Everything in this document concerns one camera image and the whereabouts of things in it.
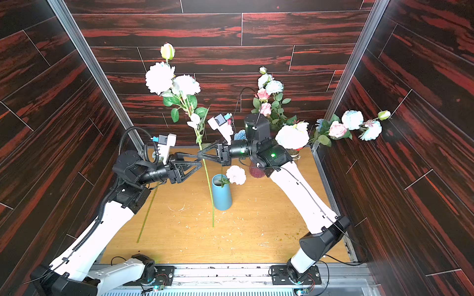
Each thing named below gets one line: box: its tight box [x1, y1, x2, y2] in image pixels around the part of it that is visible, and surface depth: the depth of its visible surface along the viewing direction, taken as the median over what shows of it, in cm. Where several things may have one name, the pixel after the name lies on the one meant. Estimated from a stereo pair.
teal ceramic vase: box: [211, 173, 233, 211], surface depth 82 cm
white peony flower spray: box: [145, 43, 215, 228], surface depth 48 cm
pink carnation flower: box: [225, 165, 247, 185], surface depth 67 cm
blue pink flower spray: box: [312, 109, 391, 148], surface depth 69 cm
